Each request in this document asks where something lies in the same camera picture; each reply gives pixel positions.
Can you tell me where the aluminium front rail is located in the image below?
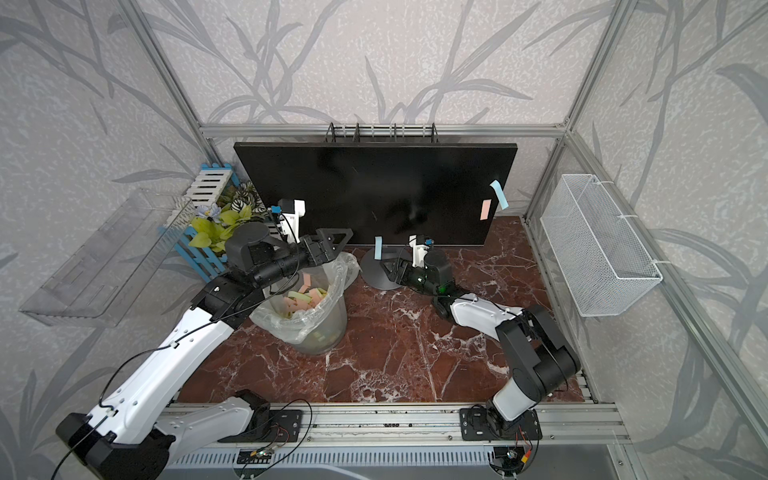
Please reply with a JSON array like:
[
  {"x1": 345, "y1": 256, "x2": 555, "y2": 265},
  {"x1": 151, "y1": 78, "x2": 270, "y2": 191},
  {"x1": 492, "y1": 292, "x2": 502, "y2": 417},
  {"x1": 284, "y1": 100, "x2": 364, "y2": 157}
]
[{"x1": 149, "y1": 401, "x2": 631, "y2": 450}]

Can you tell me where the black computer monitor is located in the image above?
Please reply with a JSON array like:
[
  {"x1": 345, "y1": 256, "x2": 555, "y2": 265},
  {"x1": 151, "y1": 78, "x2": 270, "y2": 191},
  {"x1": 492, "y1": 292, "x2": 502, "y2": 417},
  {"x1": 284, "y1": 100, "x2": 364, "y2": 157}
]
[{"x1": 234, "y1": 142, "x2": 518, "y2": 246}]

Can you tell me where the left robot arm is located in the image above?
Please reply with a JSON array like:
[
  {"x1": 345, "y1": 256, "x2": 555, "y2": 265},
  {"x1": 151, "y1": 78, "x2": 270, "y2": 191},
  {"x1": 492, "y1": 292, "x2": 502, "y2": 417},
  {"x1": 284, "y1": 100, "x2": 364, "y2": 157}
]
[{"x1": 56, "y1": 223, "x2": 353, "y2": 479}]

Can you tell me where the pink sticky note right side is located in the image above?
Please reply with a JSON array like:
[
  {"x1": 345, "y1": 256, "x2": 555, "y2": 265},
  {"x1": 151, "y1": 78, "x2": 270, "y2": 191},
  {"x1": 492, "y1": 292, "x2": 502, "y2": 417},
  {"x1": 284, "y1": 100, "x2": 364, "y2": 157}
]
[{"x1": 480, "y1": 199, "x2": 492, "y2": 221}]

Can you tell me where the green artificial plant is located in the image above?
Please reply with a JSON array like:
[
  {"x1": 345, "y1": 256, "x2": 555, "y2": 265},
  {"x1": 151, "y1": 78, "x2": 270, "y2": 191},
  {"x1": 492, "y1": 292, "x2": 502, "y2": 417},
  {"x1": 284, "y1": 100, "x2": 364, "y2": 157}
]
[{"x1": 189, "y1": 181, "x2": 267, "y2": 256}]

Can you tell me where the blue white picket planter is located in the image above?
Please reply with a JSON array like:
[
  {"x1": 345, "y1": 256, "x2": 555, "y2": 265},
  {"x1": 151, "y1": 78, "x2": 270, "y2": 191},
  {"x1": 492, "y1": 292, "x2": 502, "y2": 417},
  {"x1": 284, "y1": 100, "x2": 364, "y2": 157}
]
[{"x1": 174, "y1": 164, "x2": 267, "y2": 282}]

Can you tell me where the pink sticky note bottom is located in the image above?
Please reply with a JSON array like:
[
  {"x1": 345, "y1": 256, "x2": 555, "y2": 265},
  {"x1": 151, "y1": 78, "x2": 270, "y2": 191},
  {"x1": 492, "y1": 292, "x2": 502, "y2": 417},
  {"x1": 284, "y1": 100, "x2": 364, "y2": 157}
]
[{"x1": 299, "y1": 273, "x2": 312, "y2": 293}]

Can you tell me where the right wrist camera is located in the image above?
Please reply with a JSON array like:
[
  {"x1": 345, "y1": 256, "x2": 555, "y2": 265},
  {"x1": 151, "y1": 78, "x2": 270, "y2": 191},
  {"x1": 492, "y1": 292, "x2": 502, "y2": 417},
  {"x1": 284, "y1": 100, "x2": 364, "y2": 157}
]
[{"x1": 408, "y1": 234, "x2": 434, "y2": 268}]

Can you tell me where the small circuit board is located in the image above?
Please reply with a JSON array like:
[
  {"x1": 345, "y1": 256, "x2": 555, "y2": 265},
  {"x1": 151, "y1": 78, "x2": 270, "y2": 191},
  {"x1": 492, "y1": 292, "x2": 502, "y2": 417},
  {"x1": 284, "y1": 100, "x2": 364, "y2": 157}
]
[{"x1": 236, "y1": 448, "x2": 274, "y2": 466}]

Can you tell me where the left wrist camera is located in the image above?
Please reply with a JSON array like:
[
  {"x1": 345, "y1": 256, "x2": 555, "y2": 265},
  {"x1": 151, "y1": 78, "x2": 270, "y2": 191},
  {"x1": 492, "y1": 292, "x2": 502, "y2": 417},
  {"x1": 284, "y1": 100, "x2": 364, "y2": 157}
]
[{"x1": 270, "y1": 199, "x2": 306, "y2": 243}]

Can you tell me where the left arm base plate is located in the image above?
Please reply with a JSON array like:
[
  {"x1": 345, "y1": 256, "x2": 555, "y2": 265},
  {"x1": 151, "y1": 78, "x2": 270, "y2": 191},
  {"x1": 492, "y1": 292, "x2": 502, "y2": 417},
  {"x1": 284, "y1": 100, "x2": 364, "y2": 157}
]
[{"x1": 219, "y1": 409, "x2": 303, "y2": 444}]

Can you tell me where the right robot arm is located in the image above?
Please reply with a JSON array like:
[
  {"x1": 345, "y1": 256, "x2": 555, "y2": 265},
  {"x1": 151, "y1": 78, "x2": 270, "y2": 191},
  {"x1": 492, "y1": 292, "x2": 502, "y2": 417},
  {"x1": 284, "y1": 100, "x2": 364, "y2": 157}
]
[{"x1": 374, "y1": 245, "x2": 581, "y2": 430}]

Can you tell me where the blue sticky note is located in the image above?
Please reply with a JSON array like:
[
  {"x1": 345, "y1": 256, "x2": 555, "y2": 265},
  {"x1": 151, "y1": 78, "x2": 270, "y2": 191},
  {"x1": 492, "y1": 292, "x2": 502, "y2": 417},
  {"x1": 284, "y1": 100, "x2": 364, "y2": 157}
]
[{"x1": 374, "y1": 236, "x2": 383, "y2": 261}]

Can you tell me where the mesh trash bin with bag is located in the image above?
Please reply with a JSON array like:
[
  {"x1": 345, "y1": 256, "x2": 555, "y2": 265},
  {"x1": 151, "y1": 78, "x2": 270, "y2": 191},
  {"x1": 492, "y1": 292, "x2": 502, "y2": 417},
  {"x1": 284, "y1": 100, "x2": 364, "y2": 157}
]
[{"x1": 250, "y1": 252, "x2": 360, "y2": 355}]

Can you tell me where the white wire mesh basket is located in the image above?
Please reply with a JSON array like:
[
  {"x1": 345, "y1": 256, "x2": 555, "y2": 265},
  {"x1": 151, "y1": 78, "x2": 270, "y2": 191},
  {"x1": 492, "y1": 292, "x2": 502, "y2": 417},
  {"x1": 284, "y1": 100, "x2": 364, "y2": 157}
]
[{"x1": 540, "y1": 174, "x2": 663, "y2": 317}]

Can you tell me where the blue sticky note right edge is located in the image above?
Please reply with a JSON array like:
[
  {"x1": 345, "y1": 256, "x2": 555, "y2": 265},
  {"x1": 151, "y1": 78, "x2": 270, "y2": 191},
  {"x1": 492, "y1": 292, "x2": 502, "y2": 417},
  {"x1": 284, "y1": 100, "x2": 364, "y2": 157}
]
[{"x1": 490, "y1": 180, "x2": 509, "y2": 210}]

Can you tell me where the pink sticky note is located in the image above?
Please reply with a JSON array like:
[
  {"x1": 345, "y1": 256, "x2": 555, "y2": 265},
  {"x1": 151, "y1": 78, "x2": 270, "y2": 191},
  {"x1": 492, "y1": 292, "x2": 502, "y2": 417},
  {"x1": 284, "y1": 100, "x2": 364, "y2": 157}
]
[
  {"x1": 299, "y1": 273, "x2": 312, "y2": 293},
  {"x1": 480, "y1": 199, "x2": 492, "y2": 221}
]

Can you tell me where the clear plastic tray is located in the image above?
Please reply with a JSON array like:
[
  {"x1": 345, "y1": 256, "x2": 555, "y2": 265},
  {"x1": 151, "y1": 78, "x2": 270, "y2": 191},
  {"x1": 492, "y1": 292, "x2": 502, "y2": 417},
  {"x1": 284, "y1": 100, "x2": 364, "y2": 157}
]
[{"x1": 19, "y1": 188, "x2": 195, "y2": 328}]

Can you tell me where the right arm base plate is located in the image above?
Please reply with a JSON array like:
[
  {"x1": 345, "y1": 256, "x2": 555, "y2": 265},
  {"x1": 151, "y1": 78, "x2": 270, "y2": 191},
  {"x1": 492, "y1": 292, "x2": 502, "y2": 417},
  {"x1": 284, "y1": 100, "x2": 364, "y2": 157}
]
[{"x1": 459, "y1": 405, "x2": 542, "y2": 441}]

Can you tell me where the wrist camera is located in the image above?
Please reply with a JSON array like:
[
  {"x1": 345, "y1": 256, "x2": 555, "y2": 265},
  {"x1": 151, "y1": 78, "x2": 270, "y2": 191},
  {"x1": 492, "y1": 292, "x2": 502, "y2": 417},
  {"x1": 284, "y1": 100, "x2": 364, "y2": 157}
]
[
  {"x1": 270, "y1": 199, "x2": 306, "y2": 243},
  {"x1": 408, "y1": 234, "x2": 434, "y2": 268}
]

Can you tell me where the black wire rack behind monitor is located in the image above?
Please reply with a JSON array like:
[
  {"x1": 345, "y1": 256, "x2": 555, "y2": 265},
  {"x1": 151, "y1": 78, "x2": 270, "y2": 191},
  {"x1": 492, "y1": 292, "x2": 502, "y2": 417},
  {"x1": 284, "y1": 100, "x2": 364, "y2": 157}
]
[{"x1": 324, "y1": 123, "x2": 440, "y2": 144}]

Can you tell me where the round grey monitor stand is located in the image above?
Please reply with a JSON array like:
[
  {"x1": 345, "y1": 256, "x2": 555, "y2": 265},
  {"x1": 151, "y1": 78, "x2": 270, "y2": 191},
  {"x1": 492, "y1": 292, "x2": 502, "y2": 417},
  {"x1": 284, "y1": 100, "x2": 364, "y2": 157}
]
[{"x1": 359, "y1": 249, "x2": 400, "y2": 291}]

